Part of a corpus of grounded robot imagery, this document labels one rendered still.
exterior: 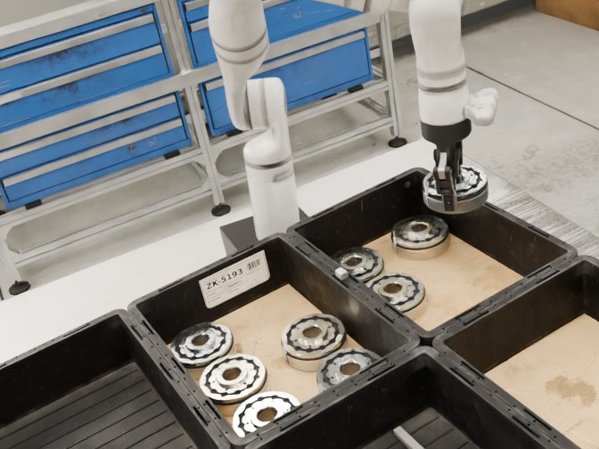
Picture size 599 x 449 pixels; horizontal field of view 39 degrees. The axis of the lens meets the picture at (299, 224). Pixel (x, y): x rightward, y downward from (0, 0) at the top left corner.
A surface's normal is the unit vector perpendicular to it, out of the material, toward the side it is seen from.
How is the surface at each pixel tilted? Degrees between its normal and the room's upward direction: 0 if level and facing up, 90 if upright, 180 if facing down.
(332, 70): 90
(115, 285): 0
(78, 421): 0
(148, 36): 90
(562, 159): 0
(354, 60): 90
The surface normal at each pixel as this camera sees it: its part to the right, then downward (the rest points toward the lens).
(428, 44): -0.27, 0.75
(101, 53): 0.42, 0.42
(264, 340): -0.18, -0.83
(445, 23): 0.09, 0.69
